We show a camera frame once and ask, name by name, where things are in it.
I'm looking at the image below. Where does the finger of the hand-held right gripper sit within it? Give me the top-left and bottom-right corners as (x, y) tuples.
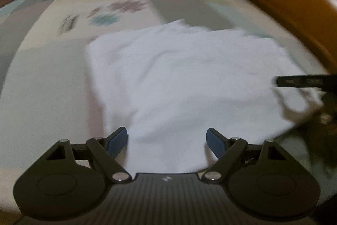
(274, 74), (331, 88)

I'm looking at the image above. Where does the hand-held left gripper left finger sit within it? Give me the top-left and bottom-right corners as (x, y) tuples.
(46, 127), (132, 184)

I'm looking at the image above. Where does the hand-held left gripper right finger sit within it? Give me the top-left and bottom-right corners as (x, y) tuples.
(202, 128), (288, 184)

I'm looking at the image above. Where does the white t-shirt gold ring print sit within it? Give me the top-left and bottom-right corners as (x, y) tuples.
(86, 19), (326, 175)

